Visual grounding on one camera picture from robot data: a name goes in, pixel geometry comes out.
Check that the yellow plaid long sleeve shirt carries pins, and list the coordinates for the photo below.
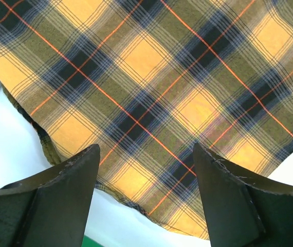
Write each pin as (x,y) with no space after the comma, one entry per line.
(146,80)

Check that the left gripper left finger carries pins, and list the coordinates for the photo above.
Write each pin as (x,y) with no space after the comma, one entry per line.
(51,207)

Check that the green plastic bin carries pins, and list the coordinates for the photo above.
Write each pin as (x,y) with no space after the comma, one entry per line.
(88,242)

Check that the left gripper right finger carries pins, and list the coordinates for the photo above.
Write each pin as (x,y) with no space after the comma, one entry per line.
(241,207)

